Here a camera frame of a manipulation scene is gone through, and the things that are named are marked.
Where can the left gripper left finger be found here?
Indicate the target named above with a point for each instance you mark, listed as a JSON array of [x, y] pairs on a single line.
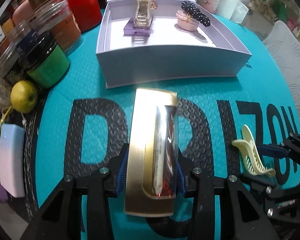
[[118, 168]]

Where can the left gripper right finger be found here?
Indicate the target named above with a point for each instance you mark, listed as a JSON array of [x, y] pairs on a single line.
[[185, 184]]

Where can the beige large hair claw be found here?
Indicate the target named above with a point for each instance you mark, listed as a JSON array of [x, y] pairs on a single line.
[[143, 14]]

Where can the gold charm keychain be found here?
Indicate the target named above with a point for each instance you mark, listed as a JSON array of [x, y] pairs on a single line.
[[153, 4]]

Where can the red cylindrical canister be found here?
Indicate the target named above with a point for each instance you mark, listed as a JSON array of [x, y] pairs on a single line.
[[86, 12]]

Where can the orange powder clear jar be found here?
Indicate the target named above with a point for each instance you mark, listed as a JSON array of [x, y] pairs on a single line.
[[59, 20]]

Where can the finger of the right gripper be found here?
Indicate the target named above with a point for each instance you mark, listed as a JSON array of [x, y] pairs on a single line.
[[272, 150]]

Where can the teal bubble mailer mat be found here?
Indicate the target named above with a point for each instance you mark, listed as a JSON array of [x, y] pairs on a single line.
[[88, 134]]

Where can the lavender open gift box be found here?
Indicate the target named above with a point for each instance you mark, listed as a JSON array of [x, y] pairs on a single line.
[[169, 52]]

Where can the white blue power bank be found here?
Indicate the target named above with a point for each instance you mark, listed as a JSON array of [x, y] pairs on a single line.
[[11, 159]]

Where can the gold box with window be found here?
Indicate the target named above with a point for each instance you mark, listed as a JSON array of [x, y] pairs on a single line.
[[151, 179]]

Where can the white quilted chair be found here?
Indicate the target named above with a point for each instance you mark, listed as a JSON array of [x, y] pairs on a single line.
[[284, 47]]

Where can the small purple box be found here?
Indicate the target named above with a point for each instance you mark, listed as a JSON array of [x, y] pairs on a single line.
[[131, 30]]

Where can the cream hair claw clip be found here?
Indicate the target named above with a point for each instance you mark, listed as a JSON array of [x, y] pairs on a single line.
[[251, 159]]

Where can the black polka dot scrunchie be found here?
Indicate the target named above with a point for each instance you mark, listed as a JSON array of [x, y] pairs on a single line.
[[194, 12]]

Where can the pink round jar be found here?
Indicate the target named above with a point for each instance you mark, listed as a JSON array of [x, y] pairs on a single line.
[[185, 21]]

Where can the yellow green fruit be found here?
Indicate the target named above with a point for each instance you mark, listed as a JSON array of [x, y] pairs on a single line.
[[24, 96]]

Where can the green black jar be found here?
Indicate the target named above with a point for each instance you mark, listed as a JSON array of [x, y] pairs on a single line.
[[46, 63]]

